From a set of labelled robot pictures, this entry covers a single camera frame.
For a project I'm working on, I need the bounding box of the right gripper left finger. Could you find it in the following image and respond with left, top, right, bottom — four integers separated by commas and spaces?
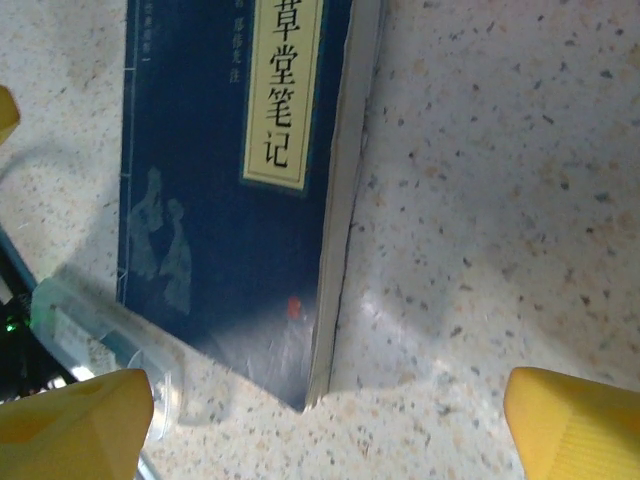
0, 368, 154, 480

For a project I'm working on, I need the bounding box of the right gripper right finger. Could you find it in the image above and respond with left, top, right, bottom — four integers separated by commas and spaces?
503, 367, 640, 480

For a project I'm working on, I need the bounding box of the dark blue book yellow label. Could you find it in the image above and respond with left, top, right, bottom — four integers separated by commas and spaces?
115, 0, 386, 414

